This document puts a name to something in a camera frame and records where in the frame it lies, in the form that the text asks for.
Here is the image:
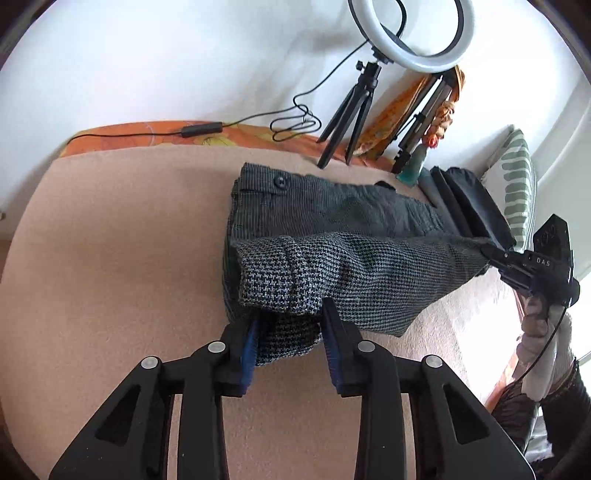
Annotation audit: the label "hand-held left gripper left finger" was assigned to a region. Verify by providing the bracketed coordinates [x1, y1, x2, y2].
[48, 318, 262, 480]

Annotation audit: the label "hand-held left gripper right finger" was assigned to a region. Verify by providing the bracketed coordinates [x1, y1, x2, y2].
[322, 298, 537, 480]

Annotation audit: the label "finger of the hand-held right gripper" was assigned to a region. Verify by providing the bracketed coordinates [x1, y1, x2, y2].
[479, 244, 527, 269]
[500, 266, 537, 293]

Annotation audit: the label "grey houndstooth pants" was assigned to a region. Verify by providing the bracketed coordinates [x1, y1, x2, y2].
[222, 161, 498, 368]

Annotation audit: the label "person's right forearm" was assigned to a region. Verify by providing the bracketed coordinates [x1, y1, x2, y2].
[516, 318, 576, 403]

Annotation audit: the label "person's right hand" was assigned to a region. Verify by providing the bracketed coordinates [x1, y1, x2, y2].
[522, 293, 562, 343]

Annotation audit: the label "black folded clothes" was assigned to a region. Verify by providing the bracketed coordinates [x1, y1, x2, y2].
[431, 166, 518, 253]

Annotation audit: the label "green striped white pillow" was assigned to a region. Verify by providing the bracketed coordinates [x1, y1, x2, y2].
[480, 124, 539, 256]

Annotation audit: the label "grey folded cloth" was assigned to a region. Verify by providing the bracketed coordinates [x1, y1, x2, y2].
[417, 178, 451, 217]

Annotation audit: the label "teal object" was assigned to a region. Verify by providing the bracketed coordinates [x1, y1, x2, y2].
[398, 147, 428, 186]

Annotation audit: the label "person's dark trouser leg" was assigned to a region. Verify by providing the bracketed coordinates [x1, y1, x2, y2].
[491, 357, 591, 480]

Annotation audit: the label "orange twisted cloth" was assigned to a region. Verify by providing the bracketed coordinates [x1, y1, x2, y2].
[427, 99, 456, 150]

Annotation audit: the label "folded grey tripod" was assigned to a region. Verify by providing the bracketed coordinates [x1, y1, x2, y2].
[392, 73, 456, 174]

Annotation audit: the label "orange patterned cloth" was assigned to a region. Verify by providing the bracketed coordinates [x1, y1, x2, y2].
[358, 74, 433, 160]

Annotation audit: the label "black tripod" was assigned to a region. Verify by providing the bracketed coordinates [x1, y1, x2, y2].
[317, 59, 384, 169]

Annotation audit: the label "orange printed bed sheet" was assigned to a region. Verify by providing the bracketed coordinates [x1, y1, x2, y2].
[60, 121, 385, 169]

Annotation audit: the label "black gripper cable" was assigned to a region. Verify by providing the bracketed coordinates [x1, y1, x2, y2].
[507, 310, 570, 395]

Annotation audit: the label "white ring light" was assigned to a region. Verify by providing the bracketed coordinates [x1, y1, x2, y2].
[348, 0, 476, 74]

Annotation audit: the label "black ring light cable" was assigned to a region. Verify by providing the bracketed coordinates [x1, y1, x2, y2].
[69, 39, 371, 145]

